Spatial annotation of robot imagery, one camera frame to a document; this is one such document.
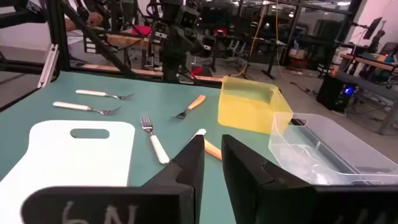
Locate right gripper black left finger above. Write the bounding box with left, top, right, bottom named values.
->
left=20, top=133, right=206, bottom=224

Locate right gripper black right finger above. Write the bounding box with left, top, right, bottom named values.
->
left=221, top=133, right=398, bottom=224

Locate white handle steel fork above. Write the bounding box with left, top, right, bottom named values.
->
left=140, top=113, right=170, bottom=165
left=52, top=101, right=122, bottom=116
left=75, top=89, right=135, bottom=101

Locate tan handle steel fork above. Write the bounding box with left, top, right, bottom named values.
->
left=203, top=139, right=223, bottom=161
left=170, top=94, right=207, bottom=121

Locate person's forearm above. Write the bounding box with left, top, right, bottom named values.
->
left=64, top=17, right=91, bottom=32

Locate red box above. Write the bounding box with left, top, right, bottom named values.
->
left=131, top=24, right=152, bottom=36

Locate wooden workbench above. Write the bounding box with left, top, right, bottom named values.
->
left=104, top=32, right=164, bottom=50

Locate green table mat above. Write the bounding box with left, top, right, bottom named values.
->
left=0, top=70, right=277, bottom=224

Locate clear plastic bin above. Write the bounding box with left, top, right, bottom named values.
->
left=267, top=111, right=398, bottom=187

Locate person's hand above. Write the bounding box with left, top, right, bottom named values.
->
left=86, top=11, right=104, bottom=27

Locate yellow translucent plastic bin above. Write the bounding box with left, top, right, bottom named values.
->
left=216, top=75, right=294, bottom=135

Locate white plastic bin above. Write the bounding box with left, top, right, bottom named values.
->
left=0, top=119, right=136, bottom=224

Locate black computer tower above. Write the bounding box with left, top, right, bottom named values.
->
left=316, top=73, right=356, bottom=113

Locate silver aluminium profile bar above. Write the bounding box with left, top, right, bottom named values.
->
left=37, top=43, right=60, bottom=89

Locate wooden desk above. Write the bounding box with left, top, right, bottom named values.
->
left=339, top=52, right=398, bottom=73

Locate black monitor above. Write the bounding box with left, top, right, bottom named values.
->
left=361, top=16, right=384, bottom=40

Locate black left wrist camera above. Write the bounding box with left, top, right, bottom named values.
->
left=175, top=5, right=200, bottom=30

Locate yellow cable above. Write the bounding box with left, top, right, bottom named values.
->
left=238, top=1, right=269, bottom=78

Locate black aluminium rig frame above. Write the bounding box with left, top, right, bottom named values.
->
left=0, top=0, right=226, bottom=113

